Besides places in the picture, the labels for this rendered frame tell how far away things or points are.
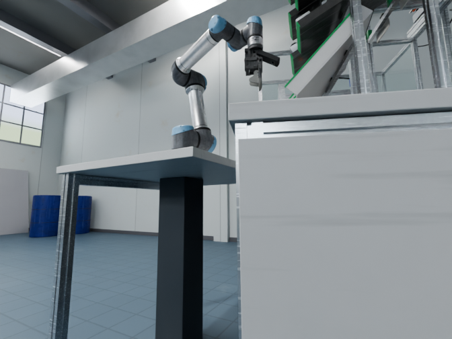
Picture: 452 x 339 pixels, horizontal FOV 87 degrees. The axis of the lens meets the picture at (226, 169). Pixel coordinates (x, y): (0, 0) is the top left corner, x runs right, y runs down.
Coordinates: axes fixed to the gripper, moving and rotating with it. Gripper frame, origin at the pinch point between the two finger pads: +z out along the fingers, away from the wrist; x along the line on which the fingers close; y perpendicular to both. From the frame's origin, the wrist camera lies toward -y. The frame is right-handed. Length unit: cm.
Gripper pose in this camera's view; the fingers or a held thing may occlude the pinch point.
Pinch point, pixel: (261, 87)
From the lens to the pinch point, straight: 119.0
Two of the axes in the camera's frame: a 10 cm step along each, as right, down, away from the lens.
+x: -1.5, -1.4, -9.8
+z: 0.1, 9.9, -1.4
